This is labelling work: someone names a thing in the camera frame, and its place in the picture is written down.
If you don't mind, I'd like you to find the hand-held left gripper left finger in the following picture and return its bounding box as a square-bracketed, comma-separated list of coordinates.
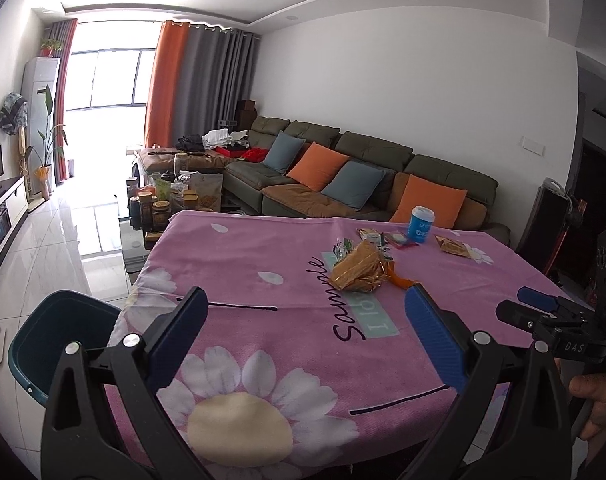
[42, 286, 210, 480]

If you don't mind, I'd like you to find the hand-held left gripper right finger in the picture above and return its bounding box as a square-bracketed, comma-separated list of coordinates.
[404, 282, 584, 480]

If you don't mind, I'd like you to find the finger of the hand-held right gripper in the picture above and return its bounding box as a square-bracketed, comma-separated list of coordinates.
[496, 299, 591, 333]
[517, 286, 591, 317]

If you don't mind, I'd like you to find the teal plastic trash bin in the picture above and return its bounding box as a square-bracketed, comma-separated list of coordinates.
[8, 290, 124, 408]

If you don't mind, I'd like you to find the person's right hand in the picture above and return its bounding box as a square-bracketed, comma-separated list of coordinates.
[568, 372, 606, 442]

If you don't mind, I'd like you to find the orange wrapper scrap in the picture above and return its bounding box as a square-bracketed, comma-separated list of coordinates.
[383, 264, 418, 289]

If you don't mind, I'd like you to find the black folded exercise machine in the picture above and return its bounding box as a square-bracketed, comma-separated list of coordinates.
[514, 177, 584, 282]

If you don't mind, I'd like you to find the gold snack packet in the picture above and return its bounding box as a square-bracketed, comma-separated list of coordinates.
[435, 234, 474, 260]

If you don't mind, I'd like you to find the crumpled gold foil wrapper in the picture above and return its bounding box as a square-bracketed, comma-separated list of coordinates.
[329, 240, 398, 294]

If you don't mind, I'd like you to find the pink candy wrapper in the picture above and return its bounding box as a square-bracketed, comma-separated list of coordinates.
[383, 232, 420, 250]

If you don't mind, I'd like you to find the pink flower-print blanket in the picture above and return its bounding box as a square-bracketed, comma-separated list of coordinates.
[105, 210, 592, 480]

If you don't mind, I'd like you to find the blue coffee cup white lid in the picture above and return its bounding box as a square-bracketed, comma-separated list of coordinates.
[408, 205, 436, 245]

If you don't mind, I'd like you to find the green and white wrapper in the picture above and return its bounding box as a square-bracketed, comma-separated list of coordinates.
[333, 237, 357, 262]

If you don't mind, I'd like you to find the cluttered coffee table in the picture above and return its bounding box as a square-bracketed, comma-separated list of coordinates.
[119, 169, 224, 272]

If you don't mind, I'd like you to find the orange cushion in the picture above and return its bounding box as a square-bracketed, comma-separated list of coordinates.
[390, 174, 468, 230]
[286, 142, 350, 192]

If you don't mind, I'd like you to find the beige snack bag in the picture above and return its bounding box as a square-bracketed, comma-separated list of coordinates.
[189, 172, 224, 212]

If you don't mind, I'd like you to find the blue cushion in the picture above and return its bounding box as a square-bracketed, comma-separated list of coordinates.
[262, 131, 306, 175]
[321, 160, 386, 211]

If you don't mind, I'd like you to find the green and brown sofa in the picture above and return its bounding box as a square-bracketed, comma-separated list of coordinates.
[138, 116, 512, 247]

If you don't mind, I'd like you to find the pile of clothes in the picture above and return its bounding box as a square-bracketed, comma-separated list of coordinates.
[175, 129, 272, 163]

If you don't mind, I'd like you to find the white TV cabinet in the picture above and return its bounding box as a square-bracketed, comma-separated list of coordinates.
[0, 175, 32, 287]

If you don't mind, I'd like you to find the tall leafy floor plant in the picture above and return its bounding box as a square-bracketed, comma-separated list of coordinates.
[24, 85, 68, 202]

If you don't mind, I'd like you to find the brown cardboard box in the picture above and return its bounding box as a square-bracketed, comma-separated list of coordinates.
[235, 100, 258, 129]

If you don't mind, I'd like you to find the orange curtain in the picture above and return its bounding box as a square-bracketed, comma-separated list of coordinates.
[53, 19, 78, 186]
[144, 20, 191, 148]

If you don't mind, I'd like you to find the grey curtain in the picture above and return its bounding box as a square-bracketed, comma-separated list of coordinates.
[47, 21, 66, 61]
[175, 25, 260, 142]

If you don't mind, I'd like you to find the window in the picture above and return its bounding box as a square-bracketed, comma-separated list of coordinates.
[64, 48, 157, 112]

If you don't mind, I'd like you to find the white standing air conditioner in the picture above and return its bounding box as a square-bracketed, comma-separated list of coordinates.
[22, 57, 62, 197]

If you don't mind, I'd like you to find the patterned wall-hung bag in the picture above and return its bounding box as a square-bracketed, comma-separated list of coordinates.
[0, 91, 30, 136]

